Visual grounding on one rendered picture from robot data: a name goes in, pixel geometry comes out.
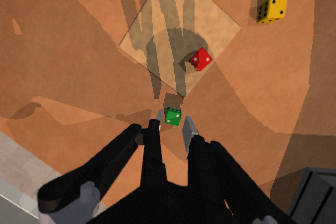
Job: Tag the red die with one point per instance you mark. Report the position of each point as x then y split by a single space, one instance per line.
200 59

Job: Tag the yellow die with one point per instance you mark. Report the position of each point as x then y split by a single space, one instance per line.
271 11

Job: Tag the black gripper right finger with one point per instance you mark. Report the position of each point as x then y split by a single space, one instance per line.
247 202

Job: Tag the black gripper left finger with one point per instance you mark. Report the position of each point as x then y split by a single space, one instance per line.
74 197

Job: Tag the green die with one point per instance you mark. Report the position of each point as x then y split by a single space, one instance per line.
173 116

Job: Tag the tan mat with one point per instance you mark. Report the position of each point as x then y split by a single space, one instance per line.
167 33

